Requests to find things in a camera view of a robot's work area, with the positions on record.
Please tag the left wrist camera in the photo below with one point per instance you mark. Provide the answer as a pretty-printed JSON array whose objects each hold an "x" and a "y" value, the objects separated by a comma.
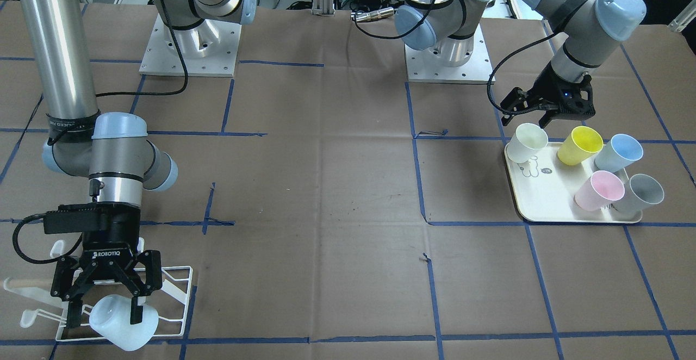
[{"x": 575, "y": 101}]

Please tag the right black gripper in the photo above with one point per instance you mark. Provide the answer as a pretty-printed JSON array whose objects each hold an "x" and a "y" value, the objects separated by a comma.
[{"x": 118, "y": 235}]

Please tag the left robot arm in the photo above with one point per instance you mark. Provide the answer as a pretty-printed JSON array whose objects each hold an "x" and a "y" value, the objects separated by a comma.
[{"x": 594, "y": 28}]

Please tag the pale green cup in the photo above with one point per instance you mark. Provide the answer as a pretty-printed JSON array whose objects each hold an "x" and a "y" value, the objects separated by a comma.
[{"x": 527, "y": 140}]

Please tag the white wire cup rack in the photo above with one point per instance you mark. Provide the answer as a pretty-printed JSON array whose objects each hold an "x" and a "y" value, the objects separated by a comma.
[{"x": 35, "y": 317}]

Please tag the grey cup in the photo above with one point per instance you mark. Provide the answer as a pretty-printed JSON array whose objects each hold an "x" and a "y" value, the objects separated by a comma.
[{"x": 641, "y": 191}]

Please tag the pink cup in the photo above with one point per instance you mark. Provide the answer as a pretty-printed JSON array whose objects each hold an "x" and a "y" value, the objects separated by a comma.
[{"x": 601, "y": 189}]

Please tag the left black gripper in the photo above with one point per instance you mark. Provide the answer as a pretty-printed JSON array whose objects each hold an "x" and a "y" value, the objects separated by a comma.
[{"x": 550, "y": 91}]

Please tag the cream plastic tray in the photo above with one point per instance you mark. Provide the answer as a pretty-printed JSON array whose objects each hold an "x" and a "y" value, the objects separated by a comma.
[{"x": 544, "y": 188}]

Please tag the yellow cup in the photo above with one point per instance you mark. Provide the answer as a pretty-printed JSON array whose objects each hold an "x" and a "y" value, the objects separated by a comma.
[{"x": 582, "y": 143}]

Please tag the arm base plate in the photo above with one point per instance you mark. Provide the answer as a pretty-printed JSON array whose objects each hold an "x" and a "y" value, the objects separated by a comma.
[
  {"x": 209, "y": 50},
  {"x": 451, "y": 61}
]

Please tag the light blue cup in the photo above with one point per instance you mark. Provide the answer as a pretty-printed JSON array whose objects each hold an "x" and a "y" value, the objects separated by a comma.
[
  {"x": 110, "y": 317},
  {"x": 621, "y": 151}
]

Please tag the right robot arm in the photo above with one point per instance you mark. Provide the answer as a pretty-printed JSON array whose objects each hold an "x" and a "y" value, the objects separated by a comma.
[{"x": 111, "y": 150}]

